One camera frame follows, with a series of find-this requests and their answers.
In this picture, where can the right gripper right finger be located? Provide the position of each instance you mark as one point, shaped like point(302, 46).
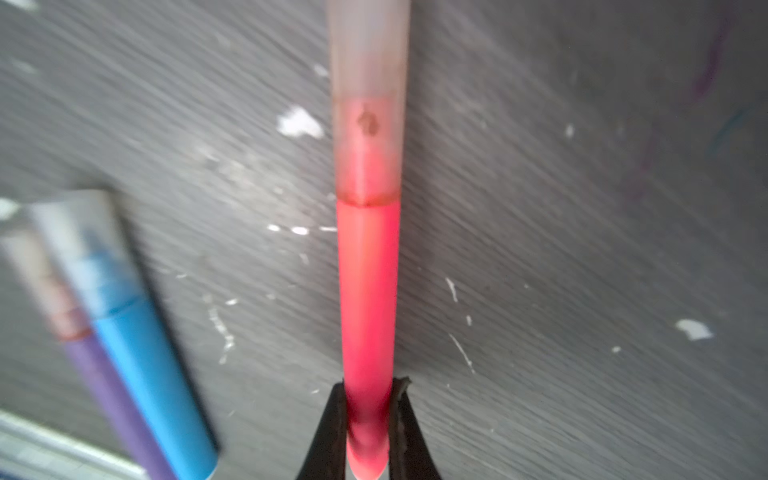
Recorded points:
point(409, 456)

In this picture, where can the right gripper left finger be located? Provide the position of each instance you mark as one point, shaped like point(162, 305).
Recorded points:
point(326, 457)

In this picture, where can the purple marker pen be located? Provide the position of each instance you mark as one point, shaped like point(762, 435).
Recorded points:
point(72, 329)

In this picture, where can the red marker pen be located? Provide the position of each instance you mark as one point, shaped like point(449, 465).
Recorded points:
point(369, 44)

